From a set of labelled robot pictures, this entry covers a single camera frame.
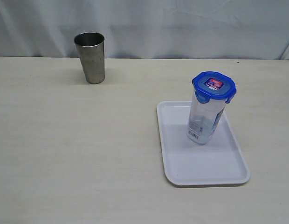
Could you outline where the blue container lid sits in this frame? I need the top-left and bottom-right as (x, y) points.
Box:
(192, 71), (237, 104)

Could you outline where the white plastic tray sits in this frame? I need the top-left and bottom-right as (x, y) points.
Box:
(157, 101), (251, 187)

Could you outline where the clear plastic container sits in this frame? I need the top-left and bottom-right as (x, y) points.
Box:
(187, 90), (229, 145)

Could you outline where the stainless steel cup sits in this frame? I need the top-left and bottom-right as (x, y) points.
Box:
(74, 32), (105, 84)

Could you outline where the white backdrop curtain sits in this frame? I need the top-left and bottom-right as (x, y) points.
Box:
(0, 0), (289, 60)

